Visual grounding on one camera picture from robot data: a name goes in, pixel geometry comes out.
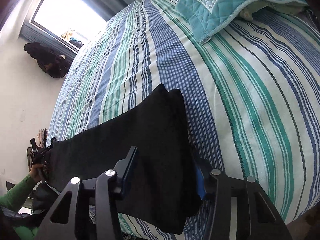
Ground colourful clothes pile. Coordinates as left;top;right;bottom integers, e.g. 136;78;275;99
37;129;48;148

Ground striped blue curtain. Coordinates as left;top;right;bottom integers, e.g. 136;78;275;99
20;22;78;55

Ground window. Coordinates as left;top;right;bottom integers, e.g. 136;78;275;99
30;0;108;48

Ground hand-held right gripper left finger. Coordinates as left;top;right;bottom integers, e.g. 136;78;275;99
34;146;138;240

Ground person's green shirt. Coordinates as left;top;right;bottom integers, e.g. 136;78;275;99
14;226;39;240

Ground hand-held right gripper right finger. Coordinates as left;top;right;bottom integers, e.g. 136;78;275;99
191;146;293;240

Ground hanging dark clothes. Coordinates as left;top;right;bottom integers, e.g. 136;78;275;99
24;42;71;78

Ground person's left hand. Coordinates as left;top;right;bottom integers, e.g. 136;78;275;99
29;164;45;183

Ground black pants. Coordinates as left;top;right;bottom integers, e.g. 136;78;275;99
46;83;202;235

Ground teal patterned pillow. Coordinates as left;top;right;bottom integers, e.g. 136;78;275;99
170;0;309;45

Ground person's left forearm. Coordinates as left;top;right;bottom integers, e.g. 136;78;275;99
0;174;38;212

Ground bed with striped sheet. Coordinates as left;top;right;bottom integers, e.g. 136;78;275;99
46;0;320;240

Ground pale green cloth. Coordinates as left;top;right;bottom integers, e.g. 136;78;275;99
239;0;309;22

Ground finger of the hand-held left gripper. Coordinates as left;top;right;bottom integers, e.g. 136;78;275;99
45;137;57;153

